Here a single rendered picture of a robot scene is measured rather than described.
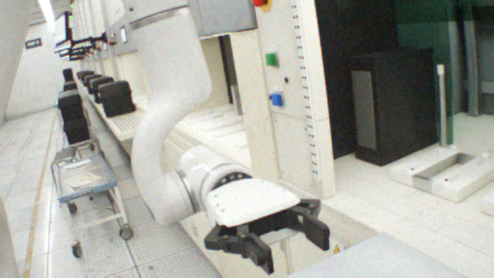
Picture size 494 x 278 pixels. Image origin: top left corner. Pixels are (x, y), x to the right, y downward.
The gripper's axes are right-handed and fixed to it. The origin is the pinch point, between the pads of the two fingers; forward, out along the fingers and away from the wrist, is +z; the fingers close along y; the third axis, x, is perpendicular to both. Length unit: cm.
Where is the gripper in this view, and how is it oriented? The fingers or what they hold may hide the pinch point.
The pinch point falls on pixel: (291, 244)
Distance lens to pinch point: 41.4
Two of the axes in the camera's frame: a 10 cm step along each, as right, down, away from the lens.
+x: -1.5, -9.5, -2.7
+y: -9.0, 2.4, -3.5
